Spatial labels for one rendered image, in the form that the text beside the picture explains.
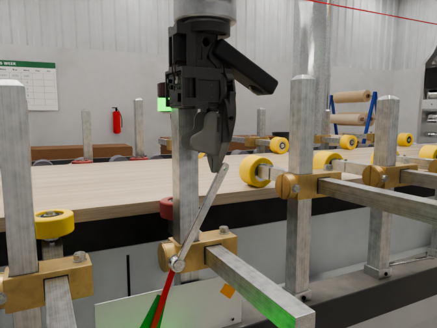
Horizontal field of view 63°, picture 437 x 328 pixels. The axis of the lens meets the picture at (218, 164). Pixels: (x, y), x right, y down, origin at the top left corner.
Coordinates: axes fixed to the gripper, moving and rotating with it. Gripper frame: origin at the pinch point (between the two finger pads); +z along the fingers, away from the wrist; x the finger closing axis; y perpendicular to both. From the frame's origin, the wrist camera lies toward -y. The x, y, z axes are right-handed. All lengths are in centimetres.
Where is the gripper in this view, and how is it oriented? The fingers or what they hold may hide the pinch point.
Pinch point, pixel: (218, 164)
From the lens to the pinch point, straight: 54.5
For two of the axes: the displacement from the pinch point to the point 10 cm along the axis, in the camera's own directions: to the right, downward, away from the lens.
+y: -8.9, 0.6, -4.5
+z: 0.0, 9.9, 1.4
